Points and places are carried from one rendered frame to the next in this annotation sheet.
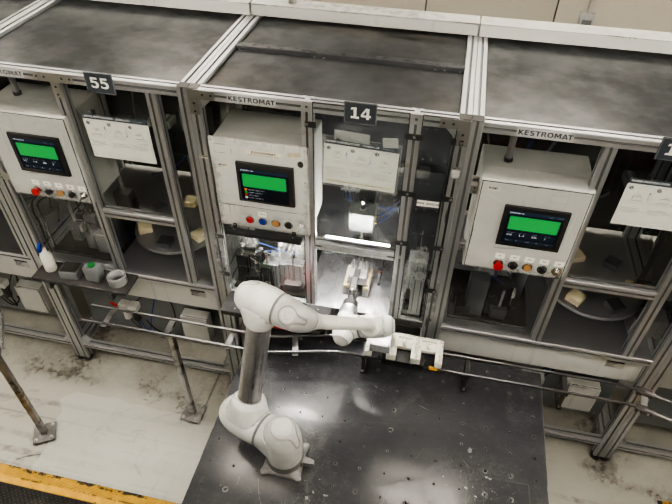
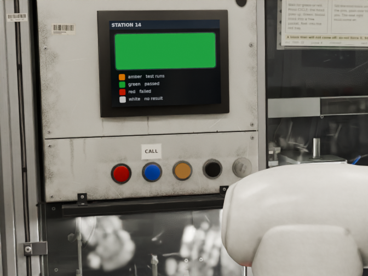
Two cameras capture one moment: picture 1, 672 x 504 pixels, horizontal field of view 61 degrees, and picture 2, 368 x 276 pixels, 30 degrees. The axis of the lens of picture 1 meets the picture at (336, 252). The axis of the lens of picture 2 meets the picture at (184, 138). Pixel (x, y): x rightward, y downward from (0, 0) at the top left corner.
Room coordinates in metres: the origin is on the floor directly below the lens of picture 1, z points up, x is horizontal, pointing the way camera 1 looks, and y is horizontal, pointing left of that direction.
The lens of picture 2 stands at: (0.72, 0.75, 1.62)
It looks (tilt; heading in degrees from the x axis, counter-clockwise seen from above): 6 degrees down; 339
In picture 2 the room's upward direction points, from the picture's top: 1 degrees counter-clockwise
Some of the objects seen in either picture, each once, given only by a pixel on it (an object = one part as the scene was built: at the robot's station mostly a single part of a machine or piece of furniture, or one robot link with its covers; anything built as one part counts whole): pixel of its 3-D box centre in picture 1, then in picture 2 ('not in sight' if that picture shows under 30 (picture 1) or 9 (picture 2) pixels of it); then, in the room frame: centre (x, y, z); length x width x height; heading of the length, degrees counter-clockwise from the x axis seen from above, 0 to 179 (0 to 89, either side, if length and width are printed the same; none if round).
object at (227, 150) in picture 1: (268, 173); (144, 78); (2.09, 0.30, 1.60); 0.42 x 0.29 x 0.46; 79
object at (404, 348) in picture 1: (403, 351); not in sight; (1.71, -0.34, 0.84); 0.36 x 0.14 x 0.10; 79
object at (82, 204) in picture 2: (263, 233); (156, 200); (1.96, 0.33, 1.37); 0.36 x 0.04 x 0.04; 79
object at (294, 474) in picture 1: (289, 457); not in sight; (1.22, 0.19, 0.71); 0.22 x 0.18 x 0.06; 79
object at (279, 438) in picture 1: (281, 438); not in sight; (1.23, 0.22, 0.85); 0.18 x 0.16 x 0.22; 59
